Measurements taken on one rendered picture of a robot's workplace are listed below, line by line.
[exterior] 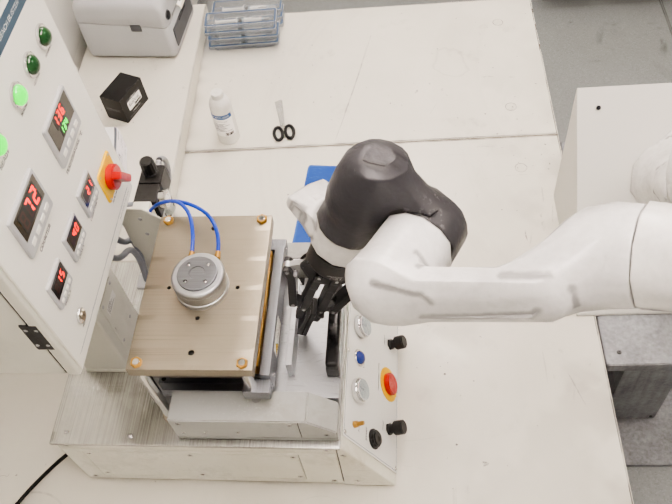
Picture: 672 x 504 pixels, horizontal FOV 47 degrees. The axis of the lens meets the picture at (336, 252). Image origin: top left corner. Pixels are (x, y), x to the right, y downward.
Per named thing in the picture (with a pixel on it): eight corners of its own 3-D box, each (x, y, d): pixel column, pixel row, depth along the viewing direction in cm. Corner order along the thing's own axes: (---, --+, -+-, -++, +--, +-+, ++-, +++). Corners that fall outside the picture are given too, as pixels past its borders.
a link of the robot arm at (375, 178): (425, 303, 94) (458, 251, 100) (467, 243, 83) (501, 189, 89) (303, 223, 96) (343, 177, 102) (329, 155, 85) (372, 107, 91)
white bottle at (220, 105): (222, 129, 183) (208, 83, 171) (242, 130, 182) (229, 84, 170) (216, 144, 180) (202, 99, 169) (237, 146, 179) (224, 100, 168)
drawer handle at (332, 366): (327, 377, 118) (324, 365, 115) (332, 294, 127) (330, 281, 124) (340, 377, 118) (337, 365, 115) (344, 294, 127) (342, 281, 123)
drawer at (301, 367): (157, 406, 122) (142, 384, 116) (180, 290, 135) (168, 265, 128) (341, 408, 119) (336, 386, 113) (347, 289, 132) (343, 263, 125)
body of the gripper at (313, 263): (307, 260, 99) (292, 296, 107) (369, 272, 101) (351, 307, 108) (311, 214, 104) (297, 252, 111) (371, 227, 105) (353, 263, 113)
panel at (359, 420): (395, 474, 130) (341, 435, 117) (397, 321, 147) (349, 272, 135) (406, 472, 129) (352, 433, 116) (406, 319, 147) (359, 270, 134)
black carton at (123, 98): (108, 117, 183) (98, 96, 177) (128, 93, 187) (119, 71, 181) (128, 123, 181) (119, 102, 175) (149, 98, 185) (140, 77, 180)
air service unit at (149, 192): (148, 258, 134) (121, 205, 122) (163, 194, 143) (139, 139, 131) (177, 258, 134) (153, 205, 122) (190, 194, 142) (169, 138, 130)
